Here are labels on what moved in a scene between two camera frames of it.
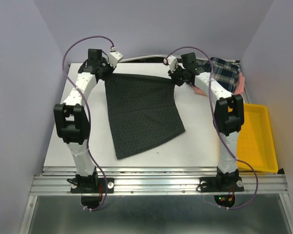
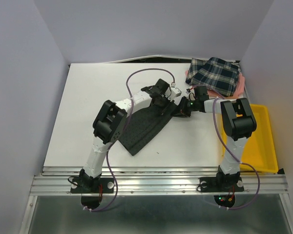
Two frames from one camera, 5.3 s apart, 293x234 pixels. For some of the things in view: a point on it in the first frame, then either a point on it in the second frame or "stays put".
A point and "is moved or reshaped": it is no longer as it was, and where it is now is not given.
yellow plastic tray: [255, 149] stays put
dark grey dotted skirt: [144, 111] is moved or reshaped
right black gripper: [179, 83] → [182, 109]
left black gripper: [110, 68] → [168, 104]
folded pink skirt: [240, 89] stays put
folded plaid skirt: [225, 72] stays put
